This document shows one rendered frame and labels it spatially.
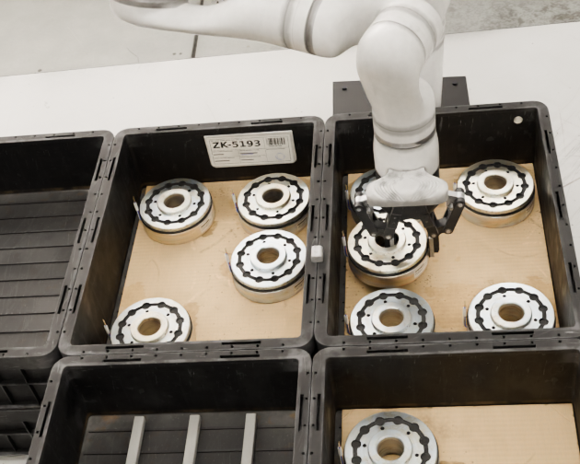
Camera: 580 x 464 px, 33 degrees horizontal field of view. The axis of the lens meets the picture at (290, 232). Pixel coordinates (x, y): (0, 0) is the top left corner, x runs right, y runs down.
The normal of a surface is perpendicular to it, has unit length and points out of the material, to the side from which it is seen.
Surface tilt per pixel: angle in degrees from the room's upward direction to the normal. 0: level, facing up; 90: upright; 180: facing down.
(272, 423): 0
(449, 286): 0
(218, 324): 0
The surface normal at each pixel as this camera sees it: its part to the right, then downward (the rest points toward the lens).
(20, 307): -0.14, -0.68
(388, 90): -0.34, 0.87
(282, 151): -0.06, 0.73
